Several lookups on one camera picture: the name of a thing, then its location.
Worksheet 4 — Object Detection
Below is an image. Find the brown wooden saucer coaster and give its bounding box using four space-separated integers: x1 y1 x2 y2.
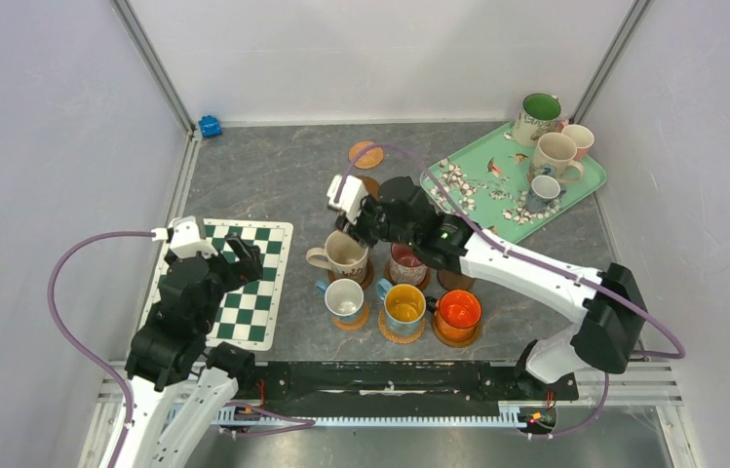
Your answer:
358 175 380 200
344 260 373 289
384 265 432 291

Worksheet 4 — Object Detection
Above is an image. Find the pink patterned mug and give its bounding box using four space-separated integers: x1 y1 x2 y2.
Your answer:
388 244 429 286

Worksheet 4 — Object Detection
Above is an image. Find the white floral mug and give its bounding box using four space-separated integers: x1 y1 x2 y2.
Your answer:
305 231 369 279

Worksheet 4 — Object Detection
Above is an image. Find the dark walnut wooden coaster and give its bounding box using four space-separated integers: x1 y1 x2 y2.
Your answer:
437 270 476 292

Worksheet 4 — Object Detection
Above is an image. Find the yellow inside mug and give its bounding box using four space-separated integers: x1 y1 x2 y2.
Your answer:
376 279 426 336

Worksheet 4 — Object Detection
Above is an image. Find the blue patterned mug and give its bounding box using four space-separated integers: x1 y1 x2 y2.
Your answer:
315 278 365 316

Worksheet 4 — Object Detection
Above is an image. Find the orange mug black handle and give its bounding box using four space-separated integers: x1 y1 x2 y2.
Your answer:
425 290 482 340

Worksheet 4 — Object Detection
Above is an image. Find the light orange wooden coaster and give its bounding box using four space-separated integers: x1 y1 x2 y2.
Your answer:
331 305 370 332

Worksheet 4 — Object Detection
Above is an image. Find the woven rattan coaster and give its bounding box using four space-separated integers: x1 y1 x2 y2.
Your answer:
378 310 427 345

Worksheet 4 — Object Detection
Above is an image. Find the brown ridged wooden coaster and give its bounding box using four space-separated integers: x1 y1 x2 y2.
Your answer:
432 318 482 348

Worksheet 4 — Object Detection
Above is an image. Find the large cream mug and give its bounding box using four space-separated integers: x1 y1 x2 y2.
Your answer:
526 133 585 184

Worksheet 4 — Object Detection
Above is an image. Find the green inside mug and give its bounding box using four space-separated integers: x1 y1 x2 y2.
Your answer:
511 93 562 147

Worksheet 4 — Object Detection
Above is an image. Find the pink white mug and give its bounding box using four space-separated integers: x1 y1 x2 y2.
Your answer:
557 121 596 161

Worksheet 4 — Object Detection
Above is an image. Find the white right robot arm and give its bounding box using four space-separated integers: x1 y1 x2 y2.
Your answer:
327 175 645 398

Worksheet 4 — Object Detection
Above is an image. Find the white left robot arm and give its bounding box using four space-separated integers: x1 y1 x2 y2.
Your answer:
106 233 263 467

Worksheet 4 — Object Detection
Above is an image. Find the green white chessboard mat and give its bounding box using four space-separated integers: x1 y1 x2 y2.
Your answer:
140 218 293 351

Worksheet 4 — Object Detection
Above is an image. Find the mint green floral tray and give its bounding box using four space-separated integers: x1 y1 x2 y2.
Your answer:
419 123 606 244

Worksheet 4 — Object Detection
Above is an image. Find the blue toy block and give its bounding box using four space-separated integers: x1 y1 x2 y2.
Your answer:
198 115 222 138

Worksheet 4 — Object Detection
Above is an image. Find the small white blue mug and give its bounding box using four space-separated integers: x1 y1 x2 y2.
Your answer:
523 175 566 214

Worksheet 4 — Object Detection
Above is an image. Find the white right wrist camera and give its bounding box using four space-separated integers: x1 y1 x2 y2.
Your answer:
327 175 368 224

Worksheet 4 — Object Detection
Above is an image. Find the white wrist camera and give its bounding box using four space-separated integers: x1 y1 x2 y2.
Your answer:
327 175 368 224
168 216 218 259

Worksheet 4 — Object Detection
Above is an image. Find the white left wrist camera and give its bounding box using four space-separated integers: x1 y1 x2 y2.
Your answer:
168 216 218 259

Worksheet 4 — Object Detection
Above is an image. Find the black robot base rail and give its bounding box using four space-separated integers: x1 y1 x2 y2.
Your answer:
236 361 579 418

